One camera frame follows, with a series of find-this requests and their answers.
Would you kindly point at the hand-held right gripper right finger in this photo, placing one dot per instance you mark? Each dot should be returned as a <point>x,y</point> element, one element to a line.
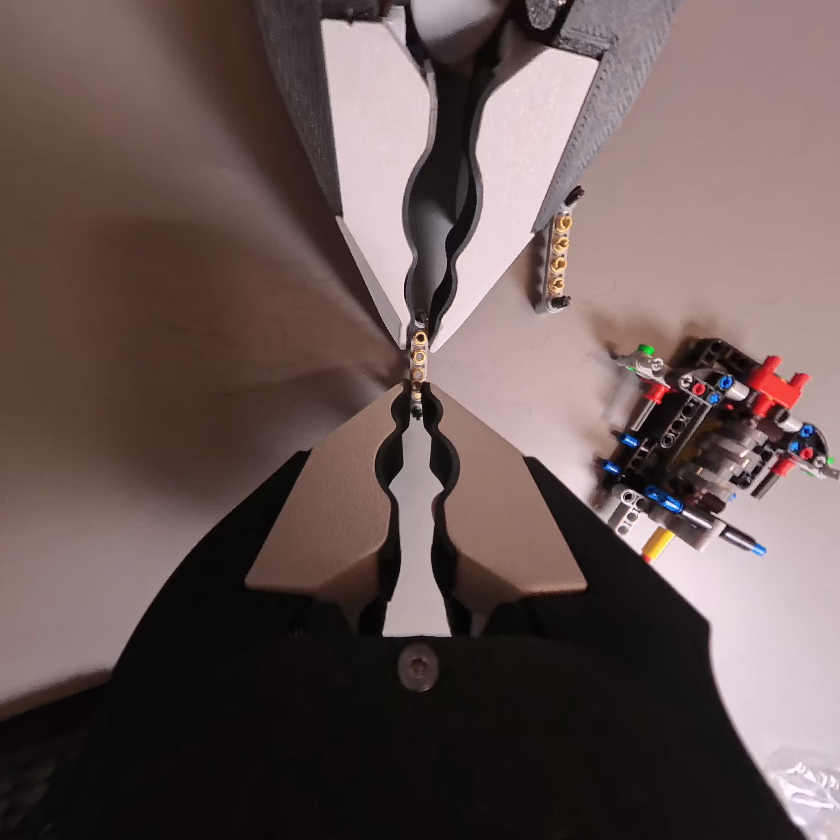
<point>518,525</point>

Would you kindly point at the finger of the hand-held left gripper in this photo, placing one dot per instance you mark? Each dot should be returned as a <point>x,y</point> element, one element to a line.
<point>374,131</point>
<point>531,144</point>

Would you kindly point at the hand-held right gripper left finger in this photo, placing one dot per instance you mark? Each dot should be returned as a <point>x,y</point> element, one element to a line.
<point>315,525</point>

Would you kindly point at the grey lego beam frame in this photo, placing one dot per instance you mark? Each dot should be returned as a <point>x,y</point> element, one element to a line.
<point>418,358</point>
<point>556,262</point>

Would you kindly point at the lego car chassis assembly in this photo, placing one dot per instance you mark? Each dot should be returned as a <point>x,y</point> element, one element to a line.
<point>709,446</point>

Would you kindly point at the clear plastic bag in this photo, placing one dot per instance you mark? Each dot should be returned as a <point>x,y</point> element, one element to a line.
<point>807,787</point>

